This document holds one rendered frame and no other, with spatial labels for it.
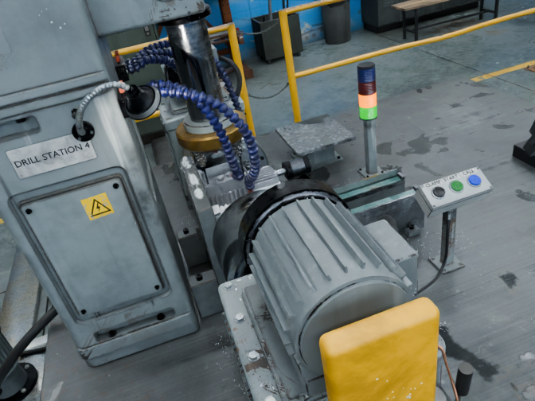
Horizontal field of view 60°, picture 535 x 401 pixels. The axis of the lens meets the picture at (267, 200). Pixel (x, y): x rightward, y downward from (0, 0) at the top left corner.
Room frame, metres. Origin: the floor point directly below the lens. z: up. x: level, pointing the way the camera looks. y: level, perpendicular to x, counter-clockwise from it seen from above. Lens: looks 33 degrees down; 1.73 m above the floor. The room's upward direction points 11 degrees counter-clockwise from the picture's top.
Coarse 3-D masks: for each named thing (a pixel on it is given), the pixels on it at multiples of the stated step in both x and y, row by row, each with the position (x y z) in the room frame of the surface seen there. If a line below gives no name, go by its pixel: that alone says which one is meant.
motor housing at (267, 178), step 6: (264, 168) 1.13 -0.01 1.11; (270, 168) 1.12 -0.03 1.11; (264, 174) 1.09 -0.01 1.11; (270, 174) 1.09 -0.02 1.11; (276, 174) 1.08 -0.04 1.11; (258, 180) 1.07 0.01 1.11; (264, 180) 1.07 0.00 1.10; (270, 180) 1.07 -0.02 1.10; (276, 180) 1.07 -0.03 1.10; (258, 186) 1.06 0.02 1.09; (264, 186) 1.06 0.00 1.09; (270, 186) 1.06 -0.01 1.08; (222, 210) 1.02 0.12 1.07; (216, 216) 1.01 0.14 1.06
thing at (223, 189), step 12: (216, 168) 1.12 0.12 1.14; (228, 168) 1.13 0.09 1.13; (240, 168) 1.12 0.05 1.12; (204, 180) 1.10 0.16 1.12; (216, 180) 1.08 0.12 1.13; (228, 180) 1.03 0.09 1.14; (216, 192) 1.03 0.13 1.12; (228, 192) 1.03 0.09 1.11; (240, 192) 1.04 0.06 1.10; (228, 204) 1.03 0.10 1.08
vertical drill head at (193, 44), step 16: (176, 32) 1.04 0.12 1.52; (192, 32) 1.04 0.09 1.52; (208, 32) 1.08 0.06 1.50; (176, 48) 1.05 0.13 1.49; (192, 48) 1.04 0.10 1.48; (208, 48) 1.06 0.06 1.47; (176, 64) 1.06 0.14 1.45; (192, 64) 1.04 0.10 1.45; (208, 64) 1.05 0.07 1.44; (192, 80) 1.04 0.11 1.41; (208, 80) 1.04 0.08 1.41; (192, 112) 1.05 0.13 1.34; (240, 112) 1.11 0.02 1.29; (192, 128) 1.03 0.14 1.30; (208, 128) 1.02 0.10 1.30; (224, 128) 1.03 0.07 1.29; (192, 144) 1.00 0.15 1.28; (208, 144) 0.99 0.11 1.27; (240, 144) 1.05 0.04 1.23; (240, 160) 1.05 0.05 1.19
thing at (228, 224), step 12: (252, 192) 0.92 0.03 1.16; (240, 204) 0.89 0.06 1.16; (228, 216) 0.87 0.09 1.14; (240, 216) 0.85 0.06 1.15; (216, 228) 0.89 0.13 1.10; (228, 228) 0.84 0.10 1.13; (216, 240) 0.87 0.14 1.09; (228, 240) 0.81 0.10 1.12; (216, 252) 0.86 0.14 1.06; (228, 252) 0.78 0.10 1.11; (240, 252) 0.75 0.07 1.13; (228, 264) 0.76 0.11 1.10; (240, 264) 0.74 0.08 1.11; (228, 276) 0.74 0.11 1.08; (240, 276) 0.72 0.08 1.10
